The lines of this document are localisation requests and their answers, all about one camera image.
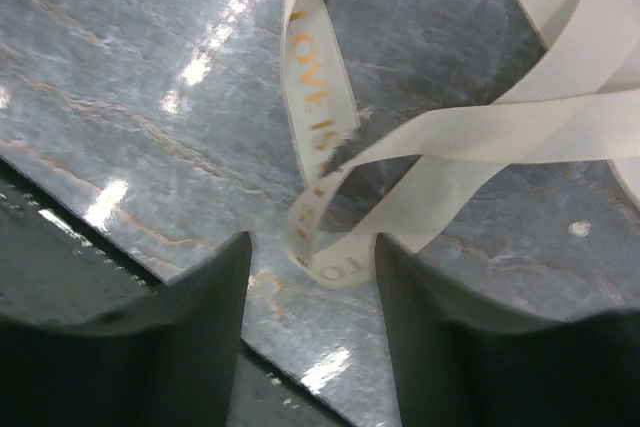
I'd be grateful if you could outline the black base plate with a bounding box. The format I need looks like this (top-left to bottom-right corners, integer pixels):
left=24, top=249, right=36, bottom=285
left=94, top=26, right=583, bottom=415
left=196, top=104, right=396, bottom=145
left=1, top=163, right=342, bottom=426

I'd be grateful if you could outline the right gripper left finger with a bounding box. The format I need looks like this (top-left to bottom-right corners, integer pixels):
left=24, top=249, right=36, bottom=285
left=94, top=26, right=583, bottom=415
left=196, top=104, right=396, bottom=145
left=1, top=232, right=252, bottom=426

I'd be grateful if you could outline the cream ribbon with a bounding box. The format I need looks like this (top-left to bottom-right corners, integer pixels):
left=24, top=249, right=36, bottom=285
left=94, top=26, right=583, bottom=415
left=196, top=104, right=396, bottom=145
left=281, top=0, right=639, bottom=288

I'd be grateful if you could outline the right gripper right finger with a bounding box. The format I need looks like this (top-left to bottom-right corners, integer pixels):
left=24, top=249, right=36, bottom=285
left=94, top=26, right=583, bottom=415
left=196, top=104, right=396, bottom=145
left=374, top=234, right=639, bottom=426

